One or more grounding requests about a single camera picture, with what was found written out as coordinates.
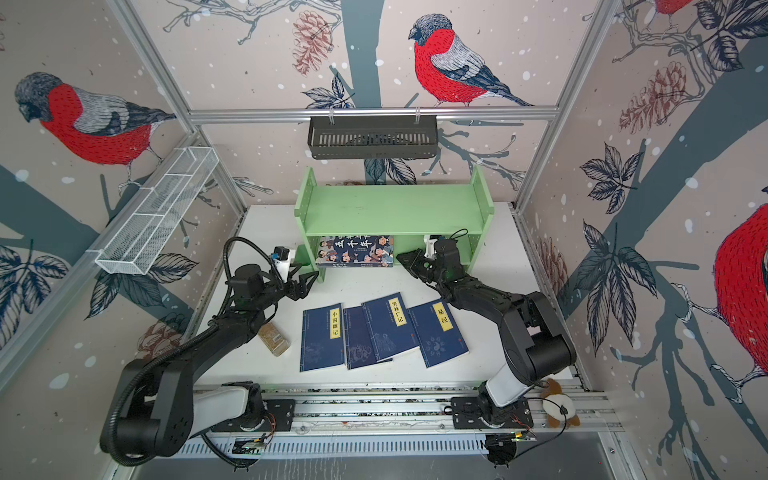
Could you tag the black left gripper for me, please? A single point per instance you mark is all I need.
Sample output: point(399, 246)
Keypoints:
point(295, 289)

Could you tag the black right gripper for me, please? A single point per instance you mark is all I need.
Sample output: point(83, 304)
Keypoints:
point(417, 261)

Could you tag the colourful illustrated large book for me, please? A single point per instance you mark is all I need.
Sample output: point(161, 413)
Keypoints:
point(355, 251)

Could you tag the blue book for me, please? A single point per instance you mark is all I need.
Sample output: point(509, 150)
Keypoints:
point(390, 330)
point(440, 339)
point(358, 344)
point(322, 343)

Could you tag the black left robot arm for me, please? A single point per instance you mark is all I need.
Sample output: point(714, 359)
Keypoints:
point(155, 408)

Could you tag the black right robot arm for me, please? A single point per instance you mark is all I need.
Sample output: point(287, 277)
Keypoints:
point(534, 340)

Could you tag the green plastic hanging bin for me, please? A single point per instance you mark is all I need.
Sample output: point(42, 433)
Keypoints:
point(304, 258)

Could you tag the green wooden shelf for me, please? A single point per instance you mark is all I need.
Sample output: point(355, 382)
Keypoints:
point(405, 212)

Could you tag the spice jar brown contents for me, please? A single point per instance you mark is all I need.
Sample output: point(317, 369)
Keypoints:
point(273, 339)

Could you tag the black hanging basket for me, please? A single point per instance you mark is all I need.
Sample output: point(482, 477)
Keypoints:
point(373, 137)

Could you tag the plush toy brown white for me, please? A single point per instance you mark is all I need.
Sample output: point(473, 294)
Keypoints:
point(559, 408)

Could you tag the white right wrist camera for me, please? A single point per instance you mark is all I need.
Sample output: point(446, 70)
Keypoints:
point(430, 241)

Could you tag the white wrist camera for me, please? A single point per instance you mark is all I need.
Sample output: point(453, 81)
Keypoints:
point(430, 241)
point(282, 259)

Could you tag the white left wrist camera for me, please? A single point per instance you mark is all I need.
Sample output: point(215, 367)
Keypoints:
point(282, 259)

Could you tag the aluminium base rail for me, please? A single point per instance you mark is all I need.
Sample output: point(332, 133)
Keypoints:
point(412, 422)

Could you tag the white wire mesh basket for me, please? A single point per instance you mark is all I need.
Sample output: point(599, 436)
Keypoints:
point(140, 238)

